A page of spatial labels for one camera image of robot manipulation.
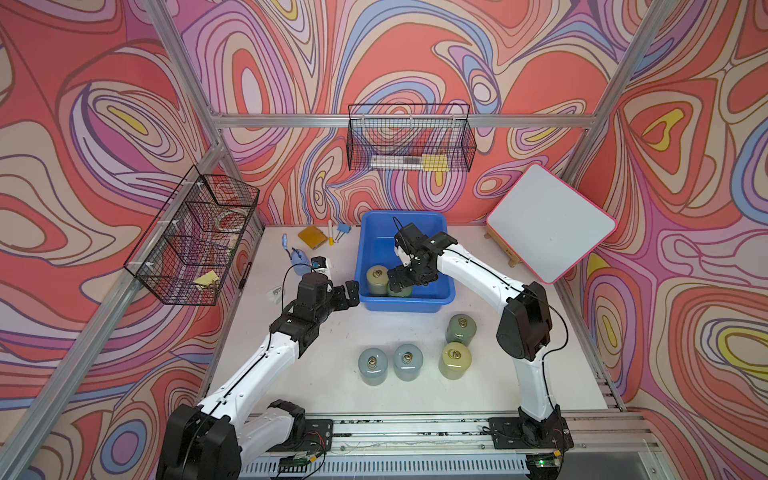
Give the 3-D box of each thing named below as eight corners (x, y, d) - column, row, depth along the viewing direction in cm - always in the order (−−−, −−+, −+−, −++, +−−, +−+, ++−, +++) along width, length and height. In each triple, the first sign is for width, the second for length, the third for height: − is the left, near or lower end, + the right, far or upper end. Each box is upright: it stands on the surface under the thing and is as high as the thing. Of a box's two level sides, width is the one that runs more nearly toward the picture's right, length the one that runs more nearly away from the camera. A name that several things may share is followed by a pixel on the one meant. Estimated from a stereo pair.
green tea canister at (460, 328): (447, 347, 90) (452, 334, 83) (444, 327, 94) (449, 313, 87) (470, 347, 90) (477, 334, 83) (466, 327, 94) (473, 313, 87)
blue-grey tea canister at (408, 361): (393, 381, 84) (394, 370, 77) (393, 356, 89) (394, 343, 81) (420, 381, 84) (424, 370, 77) (419, 356, 89) (422, 343, 81)
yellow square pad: (298, 236, 119) (297, 232, 118) (313, 227, 123) (312, 223, 121) (314, 250, 115) (313, 246, 113) (329, 240, 118) (328, 236, 116)
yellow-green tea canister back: (436, 375, 85) (440, 363, 78) (442, 349, 90) (447, 336, 83) (462, 384, 83) (469, 373, 76) (466, 357, 88) (473, 344, 81)
